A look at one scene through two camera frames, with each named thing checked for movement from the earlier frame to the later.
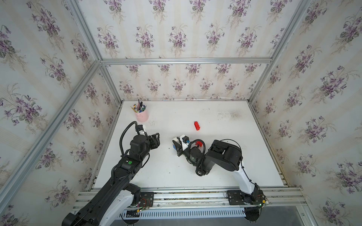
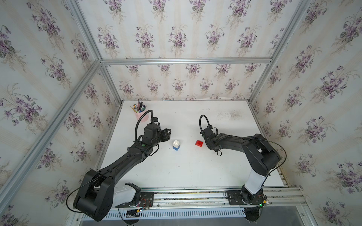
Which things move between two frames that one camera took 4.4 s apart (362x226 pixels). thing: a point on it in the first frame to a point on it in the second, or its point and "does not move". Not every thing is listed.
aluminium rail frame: (282, 198) does not move
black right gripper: (178, 148) to (207, 143)
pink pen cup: (143, 116) does not move
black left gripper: (153, 141) to (166, 136)
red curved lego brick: (200, 143) does not move
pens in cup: (140, 108) does not move
